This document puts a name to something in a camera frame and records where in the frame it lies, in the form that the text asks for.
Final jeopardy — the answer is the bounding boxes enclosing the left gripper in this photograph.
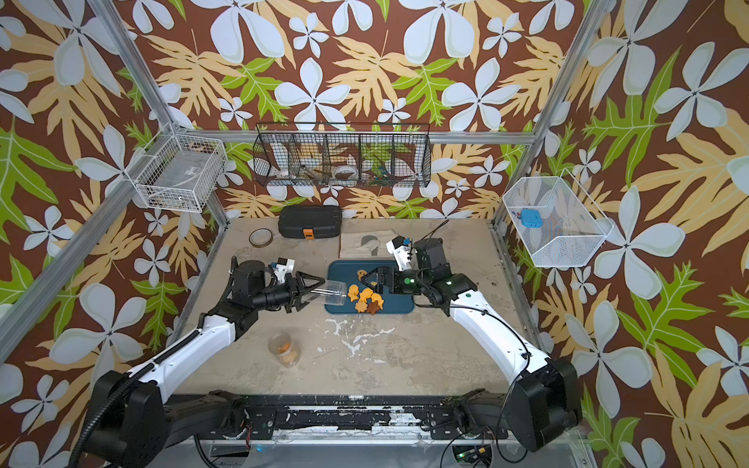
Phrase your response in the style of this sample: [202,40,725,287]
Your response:
[252,271,324,312]

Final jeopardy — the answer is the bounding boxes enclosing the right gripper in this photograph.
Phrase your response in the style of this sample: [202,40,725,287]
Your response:
[362,266,434,296]

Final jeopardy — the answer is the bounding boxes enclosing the clear jar brown cookies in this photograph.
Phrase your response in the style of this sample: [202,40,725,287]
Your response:
[311,280,348,306]

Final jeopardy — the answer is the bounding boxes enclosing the clear jar orange cookies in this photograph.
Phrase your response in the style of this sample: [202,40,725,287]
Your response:
[268,331,300,368]

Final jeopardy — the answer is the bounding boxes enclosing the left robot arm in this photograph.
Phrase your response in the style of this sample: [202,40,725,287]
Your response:
[68,259,326,467]

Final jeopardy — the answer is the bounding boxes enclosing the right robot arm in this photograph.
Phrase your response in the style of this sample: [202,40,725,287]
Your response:
[360,236,582,452]

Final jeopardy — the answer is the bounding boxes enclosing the orange fish cookie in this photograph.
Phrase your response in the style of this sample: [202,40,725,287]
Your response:
[371,294,384,309]
[359,288,374,302]

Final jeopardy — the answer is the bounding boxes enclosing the brown star cookie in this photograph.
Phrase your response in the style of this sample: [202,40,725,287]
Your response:
[367,302,382,315]

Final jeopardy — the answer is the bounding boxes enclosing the teal plastic tray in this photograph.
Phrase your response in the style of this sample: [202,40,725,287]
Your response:
[325,259,415,315]

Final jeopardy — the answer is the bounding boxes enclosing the brown tape roll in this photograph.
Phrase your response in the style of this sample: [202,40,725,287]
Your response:
[248,228,274,249]

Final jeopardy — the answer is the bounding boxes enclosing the black tool case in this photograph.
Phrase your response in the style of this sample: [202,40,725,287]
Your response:
[278,205,343,240]

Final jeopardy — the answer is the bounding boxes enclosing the blue object in basket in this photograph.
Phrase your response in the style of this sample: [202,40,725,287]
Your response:
[520,209,543,228]

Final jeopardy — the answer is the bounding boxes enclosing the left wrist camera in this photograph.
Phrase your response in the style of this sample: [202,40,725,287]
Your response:
[270,257,295,284]

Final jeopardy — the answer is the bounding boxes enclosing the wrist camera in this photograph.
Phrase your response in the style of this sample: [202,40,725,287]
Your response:
[270,257,295,284]
[386,236,414,271]

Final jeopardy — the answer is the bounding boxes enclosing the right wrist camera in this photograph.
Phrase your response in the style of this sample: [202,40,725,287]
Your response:
[386,236,414,271]

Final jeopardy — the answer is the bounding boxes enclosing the black wire basket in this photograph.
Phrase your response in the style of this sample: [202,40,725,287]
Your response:
[249,122,433,188]

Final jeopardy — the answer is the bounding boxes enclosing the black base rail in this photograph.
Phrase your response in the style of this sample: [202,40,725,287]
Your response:
[200,389,509,443]

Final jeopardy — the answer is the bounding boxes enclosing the white wire basket left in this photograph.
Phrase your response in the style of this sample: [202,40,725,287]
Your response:
[127,124,227,213]

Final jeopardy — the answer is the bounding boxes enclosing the white wire basket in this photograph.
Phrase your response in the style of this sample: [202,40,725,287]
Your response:
[127,124,227,213]
[502,170,614,269]

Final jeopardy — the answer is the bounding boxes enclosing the white wire basket right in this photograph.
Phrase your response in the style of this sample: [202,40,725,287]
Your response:
[502,170,614,269]

